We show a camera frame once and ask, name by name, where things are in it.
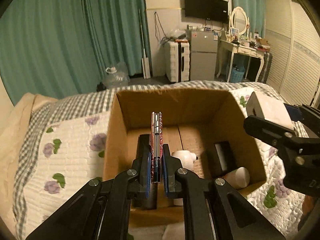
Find white square charger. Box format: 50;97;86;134
246;92;294;131

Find white pill bottle red cap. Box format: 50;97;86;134
223;167;250;190

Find black rectangular charger block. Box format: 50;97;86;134
214;141;237;173

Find white lotion bottle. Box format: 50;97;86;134
172;150;198;171

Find brown cardboard box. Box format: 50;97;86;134
101;87;267;230

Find red patterned card case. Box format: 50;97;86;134
151;112;163;183

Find person's right hand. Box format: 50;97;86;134
298;196;318;231

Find dark checkered suitcase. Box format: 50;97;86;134
258;52;273;83

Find blue waste basket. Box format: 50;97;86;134
226;64;245;83

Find white floral quilt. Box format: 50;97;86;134
16;88;305;239

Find white louvered wardrobe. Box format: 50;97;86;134
265;0;319;106

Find white dressing table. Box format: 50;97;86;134
216;40;269;82

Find silver mini fridge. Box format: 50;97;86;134
190;30;217;81

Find oval white vanity mirror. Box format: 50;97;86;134
229;7;249;37

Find white suitcase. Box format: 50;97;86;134
164;41;190;83

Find beige pillow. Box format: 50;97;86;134
1;93;57;237

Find clear water jug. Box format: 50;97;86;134
103;62;130;89

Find small green curtain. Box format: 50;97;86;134
232;0;266;37

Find white folded rack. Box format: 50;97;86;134
138;9;151;79

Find large green curtain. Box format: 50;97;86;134
1;0;150;103

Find black wall television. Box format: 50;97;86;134
184;0;228;23

